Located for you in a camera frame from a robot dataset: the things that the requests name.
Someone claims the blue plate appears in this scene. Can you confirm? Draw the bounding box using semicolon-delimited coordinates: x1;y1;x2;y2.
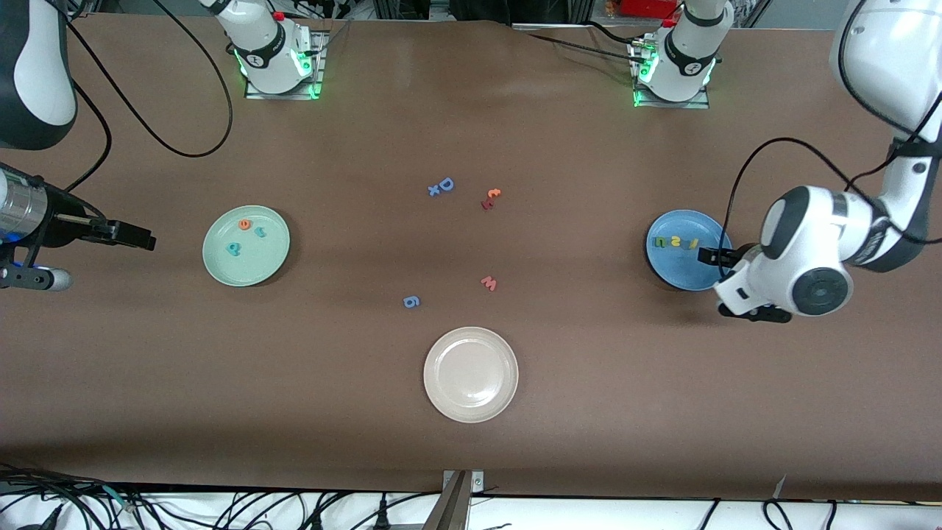
645;209;734;292

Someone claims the green plate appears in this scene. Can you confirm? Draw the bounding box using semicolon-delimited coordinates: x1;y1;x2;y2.
202;205;291;288

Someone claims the brown table cover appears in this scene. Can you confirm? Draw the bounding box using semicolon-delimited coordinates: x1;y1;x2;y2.
0;13;942;501

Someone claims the red box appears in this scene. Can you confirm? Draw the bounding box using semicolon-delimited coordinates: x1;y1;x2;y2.
618;0;681;19

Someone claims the beige plate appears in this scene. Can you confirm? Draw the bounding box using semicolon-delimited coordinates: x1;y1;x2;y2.
423;326;520;424

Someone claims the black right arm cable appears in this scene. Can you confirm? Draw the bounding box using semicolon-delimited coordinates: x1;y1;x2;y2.
0;0;235;211

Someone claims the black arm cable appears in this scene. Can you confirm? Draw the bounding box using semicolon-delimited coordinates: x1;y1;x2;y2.
725;0;942;249
0;0;235;211

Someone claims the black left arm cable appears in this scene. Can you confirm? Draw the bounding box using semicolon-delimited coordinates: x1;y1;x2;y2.
725;0;942;249

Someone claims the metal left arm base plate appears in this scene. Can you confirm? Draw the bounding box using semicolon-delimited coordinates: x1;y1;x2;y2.
631;37;711;110

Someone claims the black base cable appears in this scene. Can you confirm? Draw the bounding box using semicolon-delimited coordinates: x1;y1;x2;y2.
526;29;641;63

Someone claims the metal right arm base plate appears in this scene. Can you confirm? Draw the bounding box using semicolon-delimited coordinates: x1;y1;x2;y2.
245;29;328;100

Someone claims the aluminium frame structure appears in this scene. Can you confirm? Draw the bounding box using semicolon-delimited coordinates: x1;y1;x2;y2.
372;0;597;30

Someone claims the aluminium table bracket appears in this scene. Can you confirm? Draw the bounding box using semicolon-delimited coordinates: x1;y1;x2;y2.
440;470;485;530

